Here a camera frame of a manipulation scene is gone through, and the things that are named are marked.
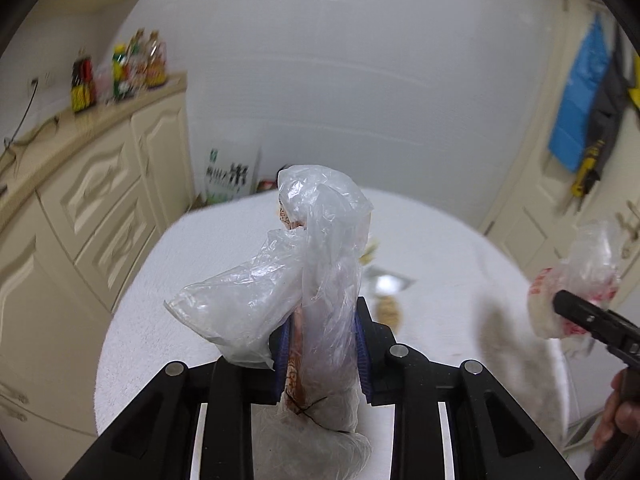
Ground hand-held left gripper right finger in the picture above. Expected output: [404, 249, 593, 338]
[355, 296, 576, 480]

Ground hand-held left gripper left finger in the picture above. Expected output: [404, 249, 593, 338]
[65, 317, 293, 480]

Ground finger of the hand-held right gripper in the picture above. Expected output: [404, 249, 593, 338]
[552, 290, 640, 348]

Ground brown patterned wrapper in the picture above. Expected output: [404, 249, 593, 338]
[277, 205, 308, 403]

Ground red printed plastic bag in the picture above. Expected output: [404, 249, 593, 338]
[527, 220, 626, 358]

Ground clear plastic bag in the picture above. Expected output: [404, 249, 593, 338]
[164, 164, 375, 480]

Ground person's right hand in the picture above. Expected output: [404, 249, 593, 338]
[595, 372, 640, 451]

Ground cream panelled door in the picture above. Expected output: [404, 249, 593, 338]
[480, 0, 640, 311]

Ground round white table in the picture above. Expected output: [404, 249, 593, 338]
[95, 187, 571, 480]

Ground white printed sack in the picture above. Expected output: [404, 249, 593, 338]
[202, 146, 263, 206]

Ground dark grey hanging garment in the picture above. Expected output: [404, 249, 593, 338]
[572, 25, 636, 198]

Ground cream lower cabinet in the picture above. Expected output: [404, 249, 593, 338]
[0, 72, 196, 436]

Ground orange label oil bottle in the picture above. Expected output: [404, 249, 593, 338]
[145, 30, 168, 88]

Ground yellow cap bottle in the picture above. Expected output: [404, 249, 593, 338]
[111, 45, 136, 101]

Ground clear condiment bottle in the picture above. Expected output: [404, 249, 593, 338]
[129, 29, 148, 91]

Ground dark sauce bottle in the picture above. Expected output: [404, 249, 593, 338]
[70, 52, 97, 113]

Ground black cable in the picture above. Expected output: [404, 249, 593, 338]
[2, 77, 61, 153]

